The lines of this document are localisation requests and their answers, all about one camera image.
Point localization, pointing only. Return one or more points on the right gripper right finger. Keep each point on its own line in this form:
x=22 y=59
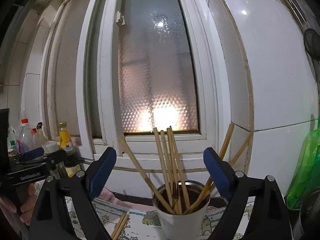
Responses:
x=269 y=218

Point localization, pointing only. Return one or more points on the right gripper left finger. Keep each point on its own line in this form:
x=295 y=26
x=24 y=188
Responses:
x=51 y=219

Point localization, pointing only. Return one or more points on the metal fork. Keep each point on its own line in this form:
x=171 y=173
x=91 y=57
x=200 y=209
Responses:
x=176 y=200

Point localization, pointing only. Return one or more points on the person left hand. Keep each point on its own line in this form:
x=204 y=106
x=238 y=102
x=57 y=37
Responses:
x=26 y=208

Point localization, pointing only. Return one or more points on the large clear oil bottle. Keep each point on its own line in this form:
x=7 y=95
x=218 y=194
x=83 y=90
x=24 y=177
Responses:
x=25 y=139

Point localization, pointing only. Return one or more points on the black cap thin bottle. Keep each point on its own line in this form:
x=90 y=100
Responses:
x=40 y=134

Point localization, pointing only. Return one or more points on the white lid spice jar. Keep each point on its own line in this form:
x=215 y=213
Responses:
x=50 y=147

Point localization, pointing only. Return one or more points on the yellow label sauce bottle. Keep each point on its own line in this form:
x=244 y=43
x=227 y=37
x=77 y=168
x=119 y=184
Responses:
x=71 y=162

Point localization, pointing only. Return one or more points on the green dish soap bottle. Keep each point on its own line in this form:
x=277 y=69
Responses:
x=306 y=176

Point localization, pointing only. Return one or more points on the cat pattern table cloth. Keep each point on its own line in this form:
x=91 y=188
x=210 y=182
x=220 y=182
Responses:
x=146 y=224

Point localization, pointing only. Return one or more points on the pink cloth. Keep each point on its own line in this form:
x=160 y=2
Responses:
x=108 y=196

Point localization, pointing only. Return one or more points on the white steel utensil cup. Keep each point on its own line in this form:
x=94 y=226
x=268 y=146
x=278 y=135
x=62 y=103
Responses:
x=182 y=226

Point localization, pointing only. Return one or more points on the white frame frosted window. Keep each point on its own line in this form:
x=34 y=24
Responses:
x=124 y=67

